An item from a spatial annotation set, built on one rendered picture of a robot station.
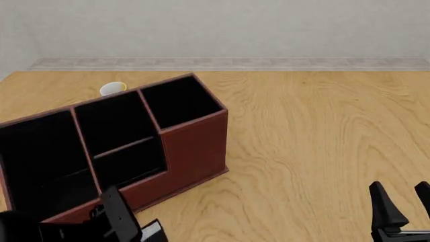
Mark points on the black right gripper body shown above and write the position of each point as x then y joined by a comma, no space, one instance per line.
403,237

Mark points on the white mug yellow inside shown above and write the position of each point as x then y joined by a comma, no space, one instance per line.
111,88

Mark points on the red-brown desk caddy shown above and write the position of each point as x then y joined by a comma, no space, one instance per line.
193,148

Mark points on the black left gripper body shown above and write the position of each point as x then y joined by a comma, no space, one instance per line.
155,233

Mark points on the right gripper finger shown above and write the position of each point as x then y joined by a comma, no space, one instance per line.
386,211
424,194

